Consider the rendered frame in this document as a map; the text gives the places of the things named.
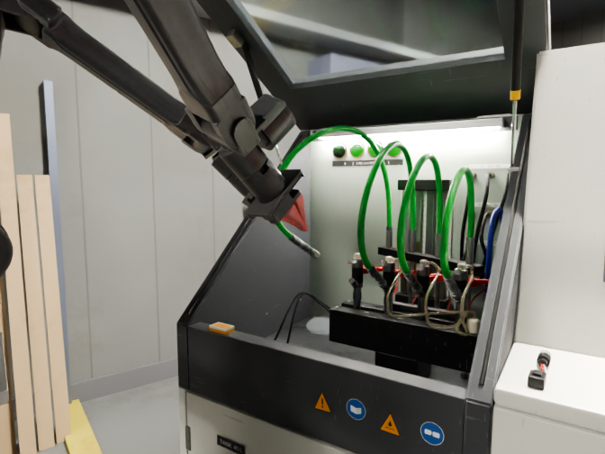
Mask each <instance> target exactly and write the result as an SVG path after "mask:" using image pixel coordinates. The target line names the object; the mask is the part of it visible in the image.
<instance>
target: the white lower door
mask: <svg viewBox="0 0 605 454"><path fill-rule="evenodd" d="M186 399H187V425H186V426H185V448H186V449H188V454H356V453H354V452H351V451H348V450H346V449H342V448H340V447H337V446H334V445H332V444H329V443H328V442H325V441H322V440H318V439H315V438H313V437H311V436H308V435H306V434H303V433H300V432H298V431H295V430H292V429H289V428H287V427H284V426H282V425H280V424H277V423H274V422H270V421H268V420H266V419H263V418H261V417H258V416H256V415H254V414H251V413H247V412H244V411H241V410H240V409H237V408H234V407H232V406H229V405H227V404H223V403H221V402H218V401H215V400H213V399H211V398H208V397H206V396H203V395H199V394H197V393H194V392H192V391H190V390H189V391H188V392H187V393H186Z"/></svg>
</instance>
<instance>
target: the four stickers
mask: <svg viewBox="0 0 605 454"><path fill-rule="evenodd" d="M313 409H316V410H319V411H323V412H325V413H331V414H332V410H331V393H327V392H323V391H320V390H317V389H313ZM346 417H348V418H351V419H354V420H358V421H360V422H365V423H366V402H365V401H362V400H358V399H356V398H352V397H349V396H346ZM401 429H402V416H401V415H399V414H396V413H391V412H388V411H385V410H383V409H380V411H379V431H384V432H387V433H390V434H392V435H394V436H397V437H401ZM445 429H446V426H443V425H441V424H438V423H435V422H431V421H428V420H425V419H422V418H420V439H419V440H420V441H423V442H426V443H428V444H430V445H433V446H435V447H438V448H441V449H444V439H445Z"/></svg>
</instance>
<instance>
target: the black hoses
mask: <svg viewBox="0 0 605 454"><path fill-rule="evenodd" d="M490 176H491V174H490V173H487V174H486V178H485V193H484V198H483V205H482V209H481V212H480V216H479V219H478V223H477V227H476V231H475V236H474V261H475V254H476V248H477V242H478V237H479V238H480V243H481V246H482V249H483V254H484V258H483V265H485V266H486V252H487V247H486V248H485V245H484V241H483V231H484V226H485V224H486V221H487V218H488V216H489V214H488V213H486V214H485V215H484V217H483V214H484V211H485V207H486V204H487V199H488V194H489V187H490ZM508 186H509V173H507V174H506V177H505V187H504V192H503V196H502V200H501V204H500V207H501V208H502V209H503V206H504V204H505V200H506V195H507V191H508ZM467 213H468V198H467V196H466V202H465V211H464V217H463V222H462V229H461V238H460V260H461V261H465V253H464V239H465V224H466V218H467ZM499 220H500V217H499V214H498V215H497V218H496V221H495V225H494V233H495V230H496V227H497V224H498V221H499ZM482 221H483V222H482ZM480 228H481V229H480ZM479 232H480V235H479ZM494 233H493V236H494Z"/></svg>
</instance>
